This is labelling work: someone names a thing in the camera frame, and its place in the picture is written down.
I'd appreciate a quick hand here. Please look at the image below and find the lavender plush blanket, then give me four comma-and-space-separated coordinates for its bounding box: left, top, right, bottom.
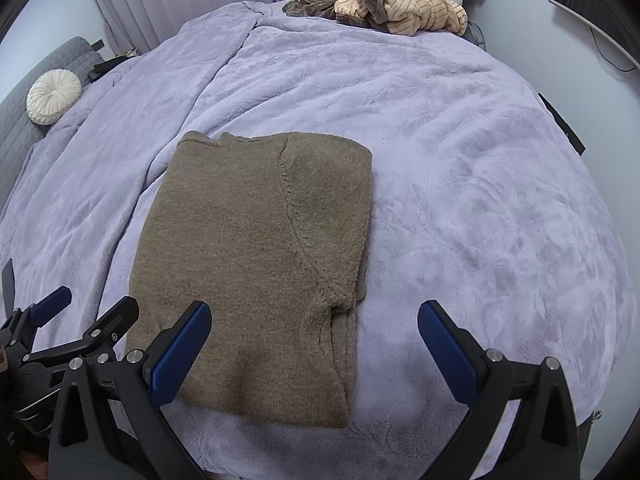
0, 1, 628, 480

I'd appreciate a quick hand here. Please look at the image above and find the wall-mounted monitor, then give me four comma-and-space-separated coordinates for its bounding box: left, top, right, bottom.
548, 0, 640, 71

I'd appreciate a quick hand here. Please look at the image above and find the black strap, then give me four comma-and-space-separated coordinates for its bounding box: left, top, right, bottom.
537, 92, 586, 156

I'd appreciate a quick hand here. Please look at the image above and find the olive brown knit sweater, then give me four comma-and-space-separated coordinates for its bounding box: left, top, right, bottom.
124, 131, 373, 428

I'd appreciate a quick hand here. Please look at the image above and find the brown fleece garment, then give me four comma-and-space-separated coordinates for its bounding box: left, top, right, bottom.
282, 0, 388, 28

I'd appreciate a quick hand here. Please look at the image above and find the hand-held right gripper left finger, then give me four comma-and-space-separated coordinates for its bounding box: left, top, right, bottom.
48, 301, 213, 480

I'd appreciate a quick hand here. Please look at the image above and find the flat black object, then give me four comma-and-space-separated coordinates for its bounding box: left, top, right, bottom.
87, 55, 133, 82

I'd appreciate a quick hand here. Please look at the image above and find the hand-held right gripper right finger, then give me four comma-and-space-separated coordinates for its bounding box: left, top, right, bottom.
417, 300, 583, 480

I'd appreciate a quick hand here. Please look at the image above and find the round white pleated cushion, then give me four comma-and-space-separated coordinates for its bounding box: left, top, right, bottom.
26, 70, 82, 126

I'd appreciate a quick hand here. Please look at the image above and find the beige striped fleece garment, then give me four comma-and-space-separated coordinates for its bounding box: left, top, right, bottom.
334, 0, 468, 37

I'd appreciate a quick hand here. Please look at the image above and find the black monitor cable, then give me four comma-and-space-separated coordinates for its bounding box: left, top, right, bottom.
590, 27, 638, 73

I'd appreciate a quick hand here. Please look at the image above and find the grey quilted headboard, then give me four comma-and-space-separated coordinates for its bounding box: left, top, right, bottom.
0, 36, 103, 196

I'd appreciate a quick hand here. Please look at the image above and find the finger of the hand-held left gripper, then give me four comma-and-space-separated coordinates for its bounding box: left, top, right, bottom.
75, 296, 141, 358
20, 285, 73, 336

